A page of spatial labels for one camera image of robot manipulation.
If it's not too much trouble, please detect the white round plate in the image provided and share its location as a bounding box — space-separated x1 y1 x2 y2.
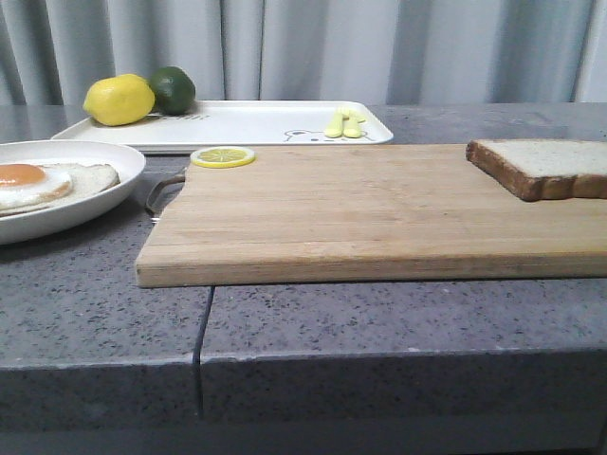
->
1 140 146 246

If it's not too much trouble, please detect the fried egg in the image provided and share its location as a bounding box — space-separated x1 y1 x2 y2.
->
1 164 72 210

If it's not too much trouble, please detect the white bear tray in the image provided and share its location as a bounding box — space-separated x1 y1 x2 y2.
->
52 100 394 155

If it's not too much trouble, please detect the yellow plastic fork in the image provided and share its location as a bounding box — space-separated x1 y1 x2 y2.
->
323 107 350 138

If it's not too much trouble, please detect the wooden cutting board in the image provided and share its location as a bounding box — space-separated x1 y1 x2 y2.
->
136 144 606 287

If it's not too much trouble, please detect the lemon slice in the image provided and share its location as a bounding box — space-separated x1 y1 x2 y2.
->
190 146 256 169

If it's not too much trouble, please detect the yellow plastic knife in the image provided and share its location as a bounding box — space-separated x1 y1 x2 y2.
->
342 110 366 138

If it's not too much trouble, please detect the green lime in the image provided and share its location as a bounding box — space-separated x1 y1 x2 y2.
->
148 66 195 115

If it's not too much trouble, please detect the yellow lemon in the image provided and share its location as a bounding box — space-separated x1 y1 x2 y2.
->
83 74 156 126

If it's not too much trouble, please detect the grey curtain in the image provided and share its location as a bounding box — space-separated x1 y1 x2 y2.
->
1 1 606 105

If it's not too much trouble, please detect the metal board handle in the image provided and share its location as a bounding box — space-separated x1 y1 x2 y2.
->
144 171 186 224

